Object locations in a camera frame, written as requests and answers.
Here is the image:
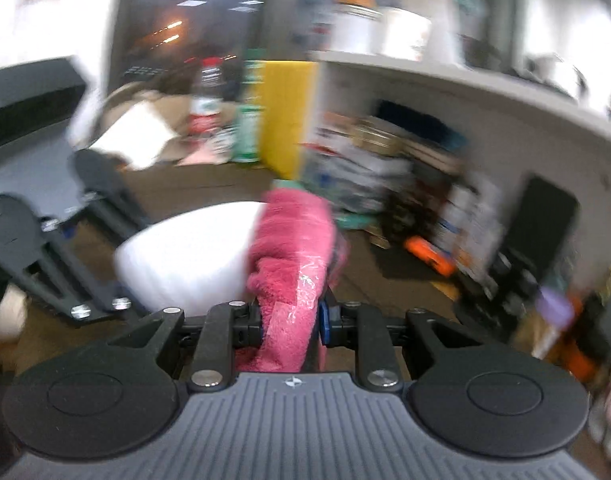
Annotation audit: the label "pink cleaning cloth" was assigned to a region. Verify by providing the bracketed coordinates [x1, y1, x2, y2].
[235, 188, 347, 373]

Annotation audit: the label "white ceramic bowl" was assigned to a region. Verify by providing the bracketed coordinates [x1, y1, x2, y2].
[114, 202, 264, 316]

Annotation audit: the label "orange tool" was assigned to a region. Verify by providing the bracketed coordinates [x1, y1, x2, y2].
[403, 236, 456, 278]

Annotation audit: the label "clear plastic storage boxes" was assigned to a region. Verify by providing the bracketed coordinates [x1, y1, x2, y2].
[299, 112, 431, 230]

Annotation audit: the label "purple lidded container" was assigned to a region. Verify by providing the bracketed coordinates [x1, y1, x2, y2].
[534, 287, 575, 330]

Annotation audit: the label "green white box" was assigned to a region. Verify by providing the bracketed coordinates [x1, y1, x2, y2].
[233, 49, 266, 164]

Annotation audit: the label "red capped plastic bottle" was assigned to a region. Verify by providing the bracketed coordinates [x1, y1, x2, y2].
[188, 58, 223, 138]

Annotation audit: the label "black tablet panel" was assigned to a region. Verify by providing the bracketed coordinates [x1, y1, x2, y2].
[499, 174, 580, 282]

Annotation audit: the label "yellow box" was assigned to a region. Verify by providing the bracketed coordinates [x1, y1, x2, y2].
[258, 61, 317, 179]

